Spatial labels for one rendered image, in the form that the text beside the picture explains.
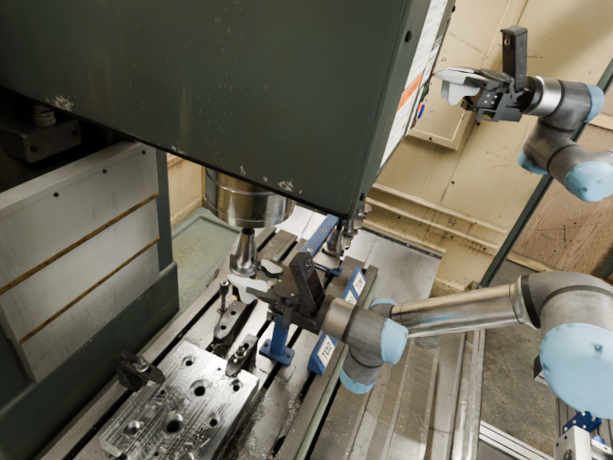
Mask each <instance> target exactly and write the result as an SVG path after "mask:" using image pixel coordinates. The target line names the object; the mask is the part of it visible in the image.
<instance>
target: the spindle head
mask: <svg viewBox="0 0 613 460"><path fill-rule="evenodd" d="M430 4H431V0H0V89H1V90H3V91H5V92H8V93H11V94H13V95H16V96H18V97H20V98H23V99H27V100H30V101H33V102H35V103H37V104H39V105H42V106H45V107H47V108H50V109H52V110H56V111H59V112H61V113H64V114H67V115H68V116H71V117H74V118H76V119H79V120H83V121H85V122H87V123H90V124H93V125H95V126H98V127H100V128H102V129H105V130H108V131H112V132H115V133H117V134H119V135H121V136H124V137H127V138H129V139H132V140H134V141H138V142H141V143H143V144H146V145H149V146H151V147H153V148H156V149H158V150H161V151H164V152H167V153H169V154H172V155H175V156H177V157H180V158H183V159H184V160H187V161H190V162H194V163H197V164H199V165H201V166H204V167H206V168H209V169H211V170H214V171H217V172H219V173H223V174H225V175H228V176H231V177H233V178H235V179H238V180H240V181H243V182H246V183H250V184H251V185H254V186H257V187H259V188H262V189H265V190H267V191H269V192H272V193H276V194H279V195H281V196H284V197H286V198H288V199H291V200H293V201H296V202H299V203H301V204H305V205H307V206H310V207H313V208H315V209H317V210H320V211H322V212H325V213H328V214H332V215H334V216H336V217H339V218H341V219H344V220H348V218H349V216H353V215H354V214H355V212H357V210H358V208H359V206H360V205H361V203H362V202H363V200H364V199H365V197H366V196H367V194H368V193H369V191H370V189H371V187H372V186H373V184H374V183H375V182H376V181H377V179H378V178H379V176H380V174H381V173H382V171H383V169H384V168H385V166H386V165H387V163H388V162H389V160H390V158H391V157H392V155H393V154H394V152H395V151H396V150H397V148H398V147H399V145H400V143H401V142H402V140H403V139H404V137H405V135H406V132H407V129H408V127H409V124H410V119H411V116H412V113H413V111H414V107H415V104H416V101H417V98H418V96H419V93H420V90H421V88H422V87H423V86H424V84H425V83H426V82H427V80H428V79H426V80H425V82H424V83H423V84H422V85H421V87H420V88H418V90H417V93H416V96H415V99H414V101H413V104H412V107H411V110H410V116H409V118H408V121H407V124H406V127H405V130H404V132H403V134H402V136H401V137H400V139H399V141H398V142H397V144H396V145H395V147H394V148H393V150H392V151H391V153H390V155H389V156H388V158H387V159H386V161H385V162H384V163H383V164H382V166H381V167H380V165H381V162H382V158H383V155H384V152H385V150H386V146H387V143H388V140H389V136H390V132H391V128H392V125H393V122H394V119H395V116H396V113H397V110H398V106H399V104H400V98H401V95H402V93H403V92H404V91H405V90H406V89H407V88H408V87H409V86H410V85H409V86H408V87H407V88H405V86H406V82H407V79H408V76H409V74H410V68H411V65H412V61H413V59H414V56H415V53H416V49H417V46H418V44H419V40H420V37H421V31H422V29H423V26H424V23H425V19H426V16H427V14H428V10H429V7H430ZM423 72H424V70H423ZM419 75H420V74H419ZM419 75H418V76H419ZM418 76H417V77H418ZM417 77H416V78H417ZM416 78H415V79H416ZM415 79H414V80H415ZM414 80H413V81H414ZM413 81H412V82H413ZM412 82H411V83H412Z"/></svg>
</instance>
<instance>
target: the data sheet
mask: <svg viewBox="0 0 613 460"><path fill-rule="evenodd" d="M446 3H447V0H431V4H430V7H429V10H428V14H427V16H426V19H425V23H424V26H423V29H422V31H421V37H420V40H419V44H418V46H417V49H416V53H415V56H414V59H413V61H412V65H411V68H410V74H409V76H408V79H407V82H406V86H405V88H407V87H408V86H409V85H410V84H411V82H412V81H413V80H414V79H415V78H416V77H417V76H418V75H419V74H420V73H421V72H422V71H423V70H424V69H425V67H426V65H427V62H428V59H429V55H430V53H431V48H432V45H433V42H434V39H435V37H436V34H437V31H438V28H439V25H440V22H441V19H442V14H443V11H444V8H445V6H446Z"/></svg>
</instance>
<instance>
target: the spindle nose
mask: <svg viewBox="0 0 613 460"><path fill-rule="evenodd" d="M205 197H206V204H207V207H208V208H209V210H210V211H211V213H212V214H213V215H215V216H216V217H217V218H219V219H221V220H222V221H224V222H226V223H227V224H230V225H235V226H239V227H243V228H253V229H258V228H267V227H271V226H275V225H279V224H281V223H283V222H284V221H285V220H287V219H288V218H289V217H290V216H291V215H292V213H293V212H294V208H295V205H296V201H293V200H291V199H288V198H286V197H284V196H281V195H279V194H276V193H272V192H269V191H267V190H265V189H262V188H259V187H257V186H254V185H251V184H250V183H246V182H243V181H240V180H238V179H235V178H233V177H231V176H228V175H225V174H223V173H220V172H217V171H214V170H211V169H209V168H206V167H205Z"/></svg>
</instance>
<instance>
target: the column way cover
mask: <svg viewBox="0 0 613 460"><path fill-rule="evenodd" d="M158 195H159V188H158V176H157V163H156V151H155V148H153V147H151V146H149V145H146V144H143V143H141V142H139V143H137V144H134V143H132V142H131V141H121V142H118V143H116V144H114V145H111V146H109V147H108V148H105V149H103V150H101V151H98V152H95V153H92V154H90V155H89V156H86V157H84V158H82V159H79V160H77V161H75V162H72V163H70V164H67V165H65V166H63V167H60V168H58V169H56V170H54V171H52V172H48V173H46V174H44V175H41V176H39V177H37V178H35V179H33V180H30V181H28V182H26V183H22V184H20V185H18V186H16V187H14V188H11V189H9V190H7V191H4V192H2V193H0V324H1V326H2V329H3V331H4V333H5V335H6V337H7V338H9V339H10V340H11V341H12V342H13V344H14V347H15V349H16V352H17V354H18V357H19V359H20V360H21V362H22V364H23V366H24V369H25V371H26V374H27V376H28V378H29V379H31V380H32V381H34V382H36V383H40V382H41V381H42V380H43V379H44V378H46V377H47V376H48V374H49V373H50V372H52V371H53V370H54V369H55V368H56V367H57V366H59V365H60V364H61V363H62V362H63V361H65V360H66V359H67V358H68V357H69V356H70V355H72V354H73V353H74V352H75V351H76V350H77V349H79V348H80V347H81V346H82V345H83V344H84V343H86V342H87V341H88V340H89V339H90V338H91V337H93V336H94V335H95V334H96V333H97V332H98V331H100V330H101V329H102V328H103V327H104V326H106V325H107V324H108V323H109V322H110V321H111V320H112V319H114V318H115V317H116V316H117V315H118V314H119V313H120V312H121V311H122V310H123V309H125V308H126V307H127V306H128V305H129V304H130V303H131V302H132V301H134V300H135V299H136V298H137V297H138V296H140V295H141V294H142V293H143V292H144V291H145V290H147V289H148V288H149V287H150V286H151V285H153V284H154V283H155V282H156V281H157V280H158V279H159V278H160V270H159V260H158V249H157V242H158V241H159V240H160V238H159V227H158V216H157V204H156V197H157V196H158Z"/></svg>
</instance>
